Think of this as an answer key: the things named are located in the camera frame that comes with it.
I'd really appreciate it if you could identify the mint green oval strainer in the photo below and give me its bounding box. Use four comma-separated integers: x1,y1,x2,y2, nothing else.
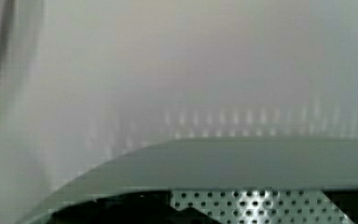
16,136,358,224

